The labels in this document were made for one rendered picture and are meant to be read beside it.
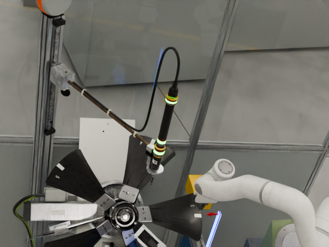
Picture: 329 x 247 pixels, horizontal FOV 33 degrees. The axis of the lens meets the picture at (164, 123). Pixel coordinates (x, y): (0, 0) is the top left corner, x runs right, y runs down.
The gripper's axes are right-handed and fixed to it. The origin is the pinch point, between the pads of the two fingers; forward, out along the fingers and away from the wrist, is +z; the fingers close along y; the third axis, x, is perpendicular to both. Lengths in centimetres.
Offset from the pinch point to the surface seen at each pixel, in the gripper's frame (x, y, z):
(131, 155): -23.9, 28.6, 0.8
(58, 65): -63, 62, -10
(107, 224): 3.8, 38.4, 12.9
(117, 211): 1.3, 35.6, 5.3
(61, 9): -73, 63, -34
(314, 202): -86, -156, 159
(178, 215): 0.6, 7.5, 9.8
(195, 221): 3.1, 0.0, 10.3
